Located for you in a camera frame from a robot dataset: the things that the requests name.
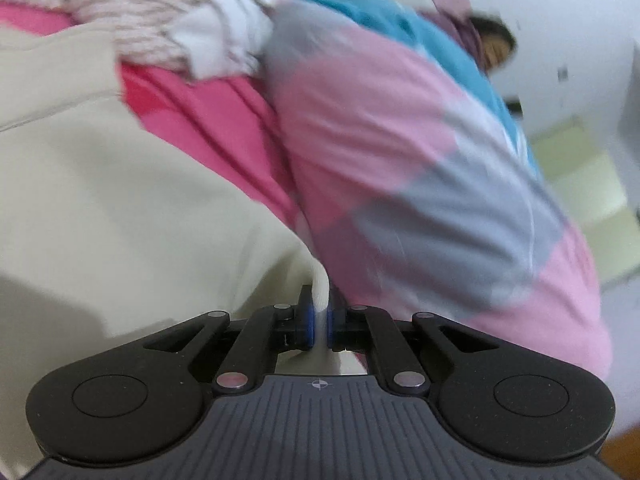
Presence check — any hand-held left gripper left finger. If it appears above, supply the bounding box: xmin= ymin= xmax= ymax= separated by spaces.
xmin=144 ymin=285 xmax=318 ymax=394

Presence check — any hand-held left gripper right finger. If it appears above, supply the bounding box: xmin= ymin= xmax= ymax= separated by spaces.
xmin=326 ymin=304 xmax=501 ymax=394

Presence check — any beige jacket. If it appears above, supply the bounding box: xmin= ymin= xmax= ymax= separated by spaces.
xmin=0 ymin=24 xmax=334 ymax=472

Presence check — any pink grey floral quilt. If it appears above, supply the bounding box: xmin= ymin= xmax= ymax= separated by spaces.
xmin=262 ymin=0 xmax=614 ymax=382

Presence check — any pink floral bed blanket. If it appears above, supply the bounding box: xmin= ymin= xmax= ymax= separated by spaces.
xmin=0 ymin=0 xmax=312 ymax=242

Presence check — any pale yellow cabinet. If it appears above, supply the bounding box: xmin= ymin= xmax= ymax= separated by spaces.
xmin=529 ymin=116 xmax=640 ymax=287

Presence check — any white garment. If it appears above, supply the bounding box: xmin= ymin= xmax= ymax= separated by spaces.
xmin=169 ymin=0 xmax=274 ymax=82

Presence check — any blue quilt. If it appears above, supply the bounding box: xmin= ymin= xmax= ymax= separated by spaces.
xmin=259 ymin=0 xmax=545 ymax=182

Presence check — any purple quilted jacket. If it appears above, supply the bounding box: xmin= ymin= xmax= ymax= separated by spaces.
xmin=419 ymin=9 xmax=519 ymax=79

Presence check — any pink checkered garment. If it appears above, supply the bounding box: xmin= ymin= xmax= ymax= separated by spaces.
xmin=0 ymin=0 xmax=202 ymax=72

